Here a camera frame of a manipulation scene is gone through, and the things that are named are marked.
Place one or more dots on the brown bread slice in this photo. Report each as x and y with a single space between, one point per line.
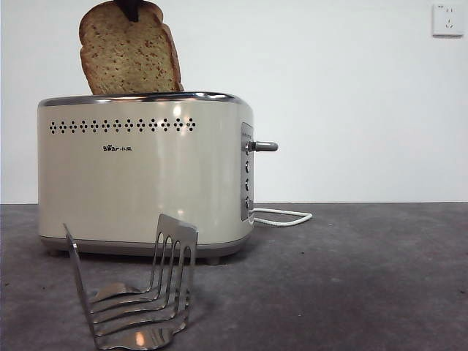
128 58

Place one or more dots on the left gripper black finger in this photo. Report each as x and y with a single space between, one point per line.
131 9

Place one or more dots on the white wall socket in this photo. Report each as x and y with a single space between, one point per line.
448 21

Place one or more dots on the cream two-slot toaster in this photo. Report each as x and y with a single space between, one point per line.
128 183

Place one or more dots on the shiny metal toast rack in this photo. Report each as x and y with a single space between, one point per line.
175 234

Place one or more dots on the grey toaster lever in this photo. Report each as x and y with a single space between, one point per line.
267 146

